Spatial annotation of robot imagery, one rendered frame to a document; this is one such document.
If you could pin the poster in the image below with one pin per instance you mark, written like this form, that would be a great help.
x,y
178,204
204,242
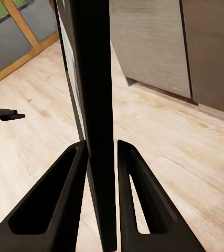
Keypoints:
x,y
84,33

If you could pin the dishwasher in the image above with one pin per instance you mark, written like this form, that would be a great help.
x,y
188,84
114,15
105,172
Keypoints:
x,y
149,39

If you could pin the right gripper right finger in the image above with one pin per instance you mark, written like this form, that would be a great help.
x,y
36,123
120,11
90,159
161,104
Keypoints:
x,y
169,232

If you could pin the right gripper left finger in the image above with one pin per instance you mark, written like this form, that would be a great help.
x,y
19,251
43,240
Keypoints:
x,y
47,218

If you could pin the door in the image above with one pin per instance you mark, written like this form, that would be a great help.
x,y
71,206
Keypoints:
x,y
27,27

